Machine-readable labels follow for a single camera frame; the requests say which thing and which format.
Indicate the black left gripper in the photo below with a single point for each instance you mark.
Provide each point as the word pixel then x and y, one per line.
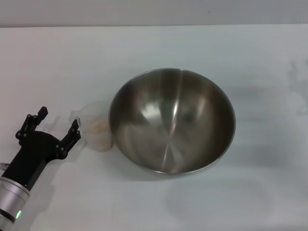
pixel 33 151

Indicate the clear plastic measuring cup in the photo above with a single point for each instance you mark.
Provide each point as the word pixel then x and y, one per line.
pixel 92 113

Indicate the white rice grains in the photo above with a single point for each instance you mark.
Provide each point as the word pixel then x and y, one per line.
pixel 98 130

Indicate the stainless steel mixing bowl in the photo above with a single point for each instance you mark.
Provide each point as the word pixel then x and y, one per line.
pixel 173 120

